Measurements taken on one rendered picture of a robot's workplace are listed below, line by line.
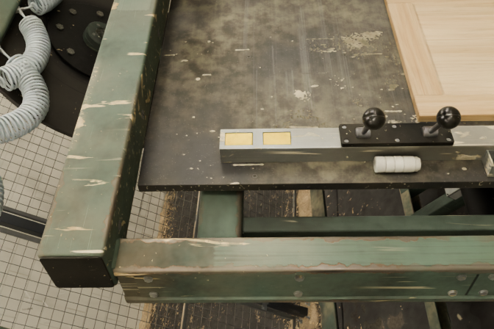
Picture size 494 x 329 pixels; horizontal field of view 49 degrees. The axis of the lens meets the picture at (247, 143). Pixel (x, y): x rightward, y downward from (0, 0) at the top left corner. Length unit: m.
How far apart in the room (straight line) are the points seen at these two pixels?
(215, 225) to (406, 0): 0.75
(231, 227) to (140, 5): 0.55
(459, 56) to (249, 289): 0.69
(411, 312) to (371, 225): 1.87
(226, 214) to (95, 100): 0.32
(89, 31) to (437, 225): 1.20
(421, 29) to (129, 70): 0.66
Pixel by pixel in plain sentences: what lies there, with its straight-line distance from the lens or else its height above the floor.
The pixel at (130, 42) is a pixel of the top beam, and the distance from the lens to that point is 1.14.
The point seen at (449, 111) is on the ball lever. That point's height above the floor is 1.44.
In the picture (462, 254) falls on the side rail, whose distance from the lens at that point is 0.89.
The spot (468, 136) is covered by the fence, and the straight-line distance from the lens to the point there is 1.06.
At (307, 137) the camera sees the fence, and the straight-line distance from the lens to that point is 1.00.
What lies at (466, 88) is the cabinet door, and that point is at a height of 1.26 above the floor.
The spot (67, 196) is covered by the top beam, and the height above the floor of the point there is 1.90.
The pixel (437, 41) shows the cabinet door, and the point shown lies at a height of 1.28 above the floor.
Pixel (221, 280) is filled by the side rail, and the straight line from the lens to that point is 0.86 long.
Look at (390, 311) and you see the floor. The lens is 2.95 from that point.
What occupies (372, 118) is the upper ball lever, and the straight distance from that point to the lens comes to 0.88.
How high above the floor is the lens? 2.04
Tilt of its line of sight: 24 degrees down
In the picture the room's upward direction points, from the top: 66 degrees counter-clockwise
